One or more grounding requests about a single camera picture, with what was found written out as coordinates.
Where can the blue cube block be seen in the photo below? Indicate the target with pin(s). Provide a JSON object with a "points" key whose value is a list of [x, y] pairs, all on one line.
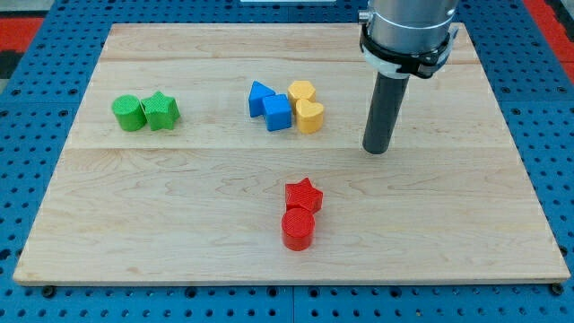
{"points": [[277, 112]]}

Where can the yellow hexagon block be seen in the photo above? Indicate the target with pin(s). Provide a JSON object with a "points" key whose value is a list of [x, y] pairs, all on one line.
{"points": [[301, 89]]}

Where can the red star block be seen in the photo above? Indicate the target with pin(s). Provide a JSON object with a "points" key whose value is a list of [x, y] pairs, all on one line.
{"points": [[303, 195]]}

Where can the green cylinder block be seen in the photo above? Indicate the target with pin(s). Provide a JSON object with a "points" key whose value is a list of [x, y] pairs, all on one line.
{"points": [[128, 112]]}

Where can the light wooden board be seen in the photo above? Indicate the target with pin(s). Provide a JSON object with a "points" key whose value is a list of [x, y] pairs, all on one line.
{"points": [[449, 202]]}

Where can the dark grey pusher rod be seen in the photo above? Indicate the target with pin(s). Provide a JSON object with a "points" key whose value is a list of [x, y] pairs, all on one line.
{"points": [[386, 101]]}

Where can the yellow heart block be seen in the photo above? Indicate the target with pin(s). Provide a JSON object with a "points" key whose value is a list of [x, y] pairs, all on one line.
{"points": [[309, 116]]}

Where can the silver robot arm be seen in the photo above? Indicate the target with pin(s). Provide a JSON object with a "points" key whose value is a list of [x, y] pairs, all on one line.
{"points": [[400, 38]]}

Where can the blue triangle block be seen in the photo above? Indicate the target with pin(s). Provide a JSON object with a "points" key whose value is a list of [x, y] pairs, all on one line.
{"points": [[257, 92]]}

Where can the red cylinder block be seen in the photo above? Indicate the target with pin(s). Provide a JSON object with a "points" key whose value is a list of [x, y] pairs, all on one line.
{"points": [[298, 227]]}

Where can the green star block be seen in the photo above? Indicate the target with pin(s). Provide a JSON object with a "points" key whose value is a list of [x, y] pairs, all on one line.
{"points": [[161, 111]]}

